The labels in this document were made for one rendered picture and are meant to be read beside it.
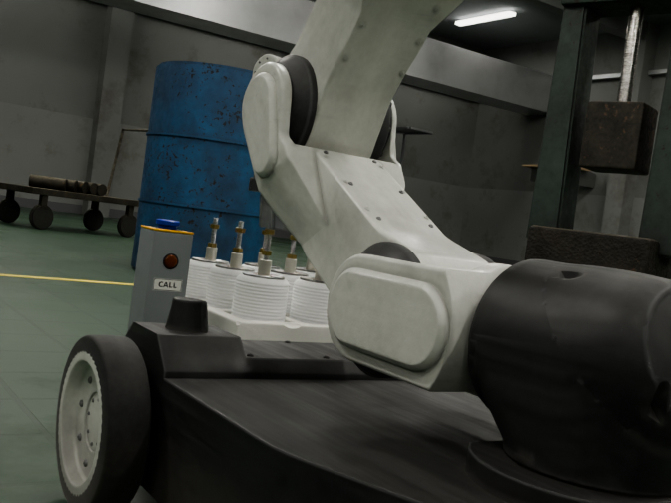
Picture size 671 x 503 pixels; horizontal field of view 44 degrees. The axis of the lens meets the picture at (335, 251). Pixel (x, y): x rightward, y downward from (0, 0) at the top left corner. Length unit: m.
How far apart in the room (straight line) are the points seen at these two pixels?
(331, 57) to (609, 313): 0.52
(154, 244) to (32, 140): 10.22
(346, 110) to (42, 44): 10.72
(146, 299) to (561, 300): 0.85
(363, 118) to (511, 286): 0.42
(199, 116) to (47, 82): 7.85
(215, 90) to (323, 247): 2.96
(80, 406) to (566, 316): 0.61
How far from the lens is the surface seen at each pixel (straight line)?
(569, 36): 5.65
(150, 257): 1.39
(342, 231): 0.96
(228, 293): 1.53
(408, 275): 0.78
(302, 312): 1.49
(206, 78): 3.93
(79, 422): 1.06
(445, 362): 0.74
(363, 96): 1.07
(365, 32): 1.02
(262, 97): 1.07
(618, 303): 0.67
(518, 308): 0.71
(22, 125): 11.56
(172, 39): 12.27
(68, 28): 11.82
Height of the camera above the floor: 0.37
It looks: 2 degrees down
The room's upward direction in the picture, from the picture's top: 8 degrees clockwise
